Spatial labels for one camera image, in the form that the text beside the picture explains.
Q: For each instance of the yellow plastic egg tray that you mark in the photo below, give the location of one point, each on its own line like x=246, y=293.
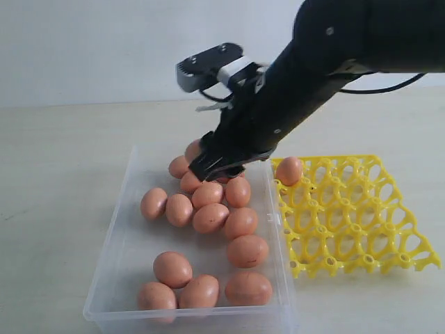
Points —
x=345, y=214

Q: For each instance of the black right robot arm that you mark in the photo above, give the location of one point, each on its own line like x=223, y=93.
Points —
x=333, y=44

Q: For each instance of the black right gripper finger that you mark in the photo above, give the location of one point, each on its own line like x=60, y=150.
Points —
x=228, y=171
x=208, y=166

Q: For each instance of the brown egg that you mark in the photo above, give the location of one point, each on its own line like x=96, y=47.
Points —
x=178, y=167
x=192, y=151
x=247, y=251
x=152, y=205
x=241, y=222
x=179, y=210
x=238, y=192
x=225, y=180
x=289, y=171
x=208, y=193
x=156, y=296
x=189, y=183
x=246, y=288
x=210, y=218
x=201, y=292
x=172, y=269

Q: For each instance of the clear plastic container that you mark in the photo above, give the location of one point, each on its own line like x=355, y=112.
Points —
x=132, y=244

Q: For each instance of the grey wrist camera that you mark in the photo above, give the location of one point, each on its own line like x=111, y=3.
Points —
x=224, y=63

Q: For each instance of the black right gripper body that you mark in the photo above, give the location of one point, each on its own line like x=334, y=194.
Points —
x=257, y=123

